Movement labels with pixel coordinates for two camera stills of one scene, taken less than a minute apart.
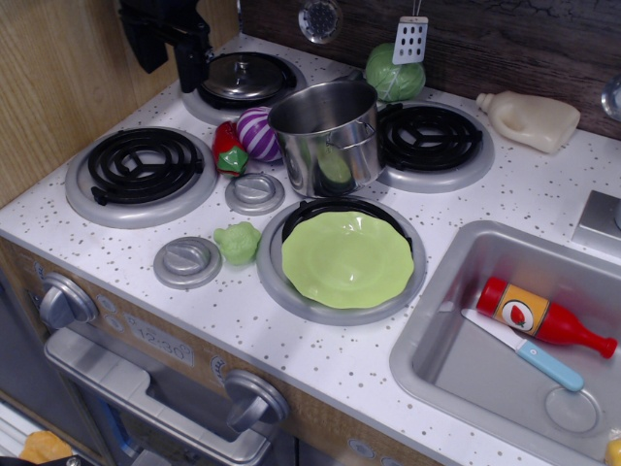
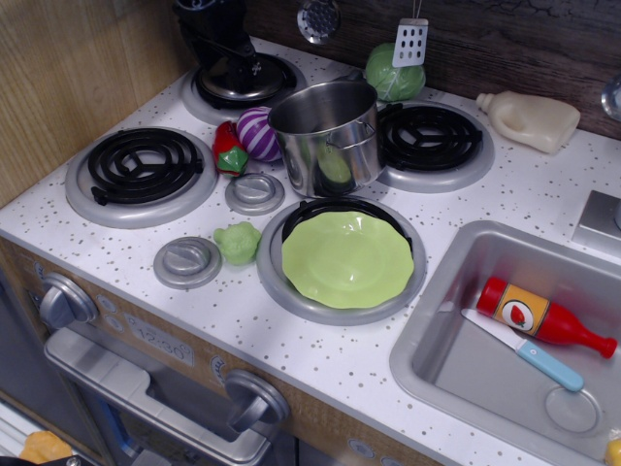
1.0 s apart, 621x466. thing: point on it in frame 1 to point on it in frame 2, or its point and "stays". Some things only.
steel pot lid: [244, 76] stays
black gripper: [151, 24] to [215, 30]
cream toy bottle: [539, 123] stays
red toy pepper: [230, 152] stays
